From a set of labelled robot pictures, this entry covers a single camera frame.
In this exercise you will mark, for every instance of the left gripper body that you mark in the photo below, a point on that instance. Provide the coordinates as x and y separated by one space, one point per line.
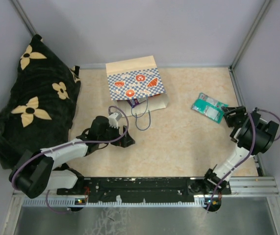
113 133

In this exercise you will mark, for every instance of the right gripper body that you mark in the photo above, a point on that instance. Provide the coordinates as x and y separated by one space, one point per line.
236 119

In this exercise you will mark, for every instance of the teal Fox's mint candy bag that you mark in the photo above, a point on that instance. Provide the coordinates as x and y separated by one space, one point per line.
209 107

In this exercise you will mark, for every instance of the checkered paper bag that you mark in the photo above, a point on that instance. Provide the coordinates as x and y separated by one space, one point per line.
136 78

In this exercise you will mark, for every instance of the purple candy bag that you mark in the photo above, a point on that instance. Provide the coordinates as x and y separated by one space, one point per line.
134 102

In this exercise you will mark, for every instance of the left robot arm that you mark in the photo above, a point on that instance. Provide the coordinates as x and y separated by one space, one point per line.
37 172

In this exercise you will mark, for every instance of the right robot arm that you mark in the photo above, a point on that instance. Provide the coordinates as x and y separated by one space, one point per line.
253 133

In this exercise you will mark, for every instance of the black floral pillow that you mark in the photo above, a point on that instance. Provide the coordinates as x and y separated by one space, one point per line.
42 104

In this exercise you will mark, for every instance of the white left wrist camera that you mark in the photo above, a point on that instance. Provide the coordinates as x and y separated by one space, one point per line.
113 119

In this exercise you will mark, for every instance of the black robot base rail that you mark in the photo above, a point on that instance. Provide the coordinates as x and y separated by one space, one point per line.
140 189

